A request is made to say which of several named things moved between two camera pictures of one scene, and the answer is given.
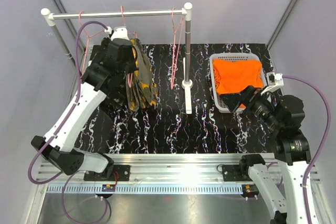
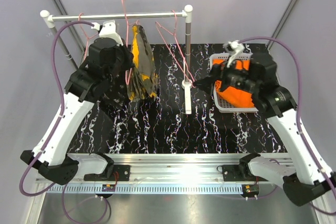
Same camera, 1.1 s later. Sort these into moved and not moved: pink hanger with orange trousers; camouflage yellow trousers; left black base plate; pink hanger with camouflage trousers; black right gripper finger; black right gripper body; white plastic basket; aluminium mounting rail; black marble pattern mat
Moved: camouflage yellow trousers; black right gripper body; pink hanger with orange trousers; pink hanger with camouflage trousers; black right gripper finger
Not moved: white plastic basket; aluminium mounting rail; left black base plate; black marble pattern mat
